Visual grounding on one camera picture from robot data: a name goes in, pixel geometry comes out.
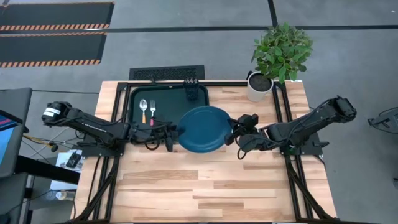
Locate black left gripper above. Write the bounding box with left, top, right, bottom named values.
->
left=132, top=123, right=178, bottom=152

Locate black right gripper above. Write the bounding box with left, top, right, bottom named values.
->
left=224, top=117, right=270, bottom=153

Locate blue plate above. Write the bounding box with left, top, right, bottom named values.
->
left=176, top=105, right=233, bottom=154

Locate pink-handled metal fork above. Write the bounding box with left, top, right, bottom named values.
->
left=149, top=99, right=157, bottom=127

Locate yellow-handled metal spoon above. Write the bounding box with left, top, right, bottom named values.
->
left=139, top=98, right=149, bottom=124

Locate dark green tray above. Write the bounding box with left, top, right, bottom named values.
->
left=127, top=83, right=210, bottom=146

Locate white plant pot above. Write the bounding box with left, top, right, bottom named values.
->
left=246, top=70, right=274, bottom=103

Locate black perforated floor mat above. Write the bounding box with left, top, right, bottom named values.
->
left=129, top=64, right=206, bottom=81

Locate green leafy plant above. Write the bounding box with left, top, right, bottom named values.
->
left=251, top=22, right=314, bottom=85

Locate small black device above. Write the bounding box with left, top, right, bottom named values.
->
left=65, top=151, right=82, bottom=169

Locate white paper sheet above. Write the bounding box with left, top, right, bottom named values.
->
left=49, top=149, right=83, bottom=191

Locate clear water bottle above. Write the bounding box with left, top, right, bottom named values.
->
left=54, top=190, right=76, bottom=202

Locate hazard-striped black floor mat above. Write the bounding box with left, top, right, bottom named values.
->
left=0, top=32, right=108, bottom=68
left=0, top=1, right=115, bottom=32

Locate grey side desk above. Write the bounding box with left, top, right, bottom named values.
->
left=0, top=87, right=34, bottom=179

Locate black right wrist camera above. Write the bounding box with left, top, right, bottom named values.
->
left=238, top=113, right=259, bottom=129

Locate black aluminium table frame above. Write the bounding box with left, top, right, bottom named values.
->
left=71, top=80, right=337, bottom=223

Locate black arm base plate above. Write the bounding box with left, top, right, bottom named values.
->
left=81, top=133, right=126, bottom=157
left=279, top=133, right=330, bottom=157

